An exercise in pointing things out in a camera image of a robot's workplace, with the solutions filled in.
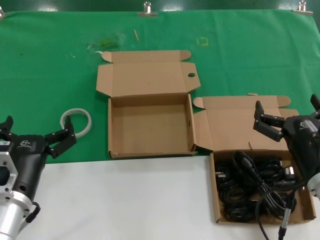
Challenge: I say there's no open cardboard cord box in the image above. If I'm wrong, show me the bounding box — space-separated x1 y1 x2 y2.
192 94 317 225

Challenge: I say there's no clear plastic wrapper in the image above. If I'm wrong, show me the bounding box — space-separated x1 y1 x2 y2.
87 32 126 51

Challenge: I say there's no cable with metal connector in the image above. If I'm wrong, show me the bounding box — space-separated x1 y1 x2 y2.
276 179 307 240

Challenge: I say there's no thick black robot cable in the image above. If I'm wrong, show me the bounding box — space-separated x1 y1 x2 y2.
256 189 301 240

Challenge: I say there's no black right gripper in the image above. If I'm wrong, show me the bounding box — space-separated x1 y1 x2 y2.
253 93 320 182

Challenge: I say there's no clear adhesive tape roll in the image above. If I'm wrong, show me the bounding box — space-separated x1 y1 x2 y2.
59 107 94 138

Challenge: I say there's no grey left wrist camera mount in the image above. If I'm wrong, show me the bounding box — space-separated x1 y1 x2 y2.
0 149 20 198

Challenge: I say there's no green table cloth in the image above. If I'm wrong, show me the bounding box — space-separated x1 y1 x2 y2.
0 8 320 166

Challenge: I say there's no silver binder clip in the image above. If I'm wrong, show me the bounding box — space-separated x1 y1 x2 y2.
137 1 159 18
292 0 314 15

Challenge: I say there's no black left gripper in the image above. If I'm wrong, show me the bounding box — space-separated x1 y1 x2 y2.
0 115 77 201

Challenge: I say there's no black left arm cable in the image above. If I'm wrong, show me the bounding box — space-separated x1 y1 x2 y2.
24 201 41 224

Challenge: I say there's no open cardboard receiving box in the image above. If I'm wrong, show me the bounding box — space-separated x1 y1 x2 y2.
95 49 202 160

